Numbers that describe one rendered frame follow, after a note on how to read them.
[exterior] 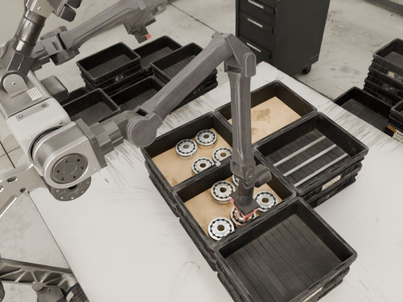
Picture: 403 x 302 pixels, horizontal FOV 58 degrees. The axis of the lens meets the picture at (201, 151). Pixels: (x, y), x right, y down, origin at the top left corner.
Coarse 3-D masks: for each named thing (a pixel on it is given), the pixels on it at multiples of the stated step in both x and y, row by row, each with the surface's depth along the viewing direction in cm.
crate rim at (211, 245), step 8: (216, 168) 151; (200, 176) 149; (184, 184) 147; (176, 200) 143; (288, 200) 138; (184, 208) 139; (272, 208) 136; (192, 216) 136; (248, 224) 133; (200, 232) 132; (232, 232) 131; (208, 240) 130; (224, 240) 129
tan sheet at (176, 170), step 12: (216, 132) 179; (216, 144) 173; (228, 144) 173; (156, 156) 171; (168, 156) 170; (204, 156) 169; (168, 168) 166; (180, 168) 165; (168, 180) 161; (180, 180) 161
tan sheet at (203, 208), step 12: (228, 180) 159; (204, 192) 155; (192, 204) 152; (204, 204) 151; (216, 204) 151; (228, 204) 151; (204, 216) 148; (216, 216) 147; (228, 216) 147; (204, 228) 144
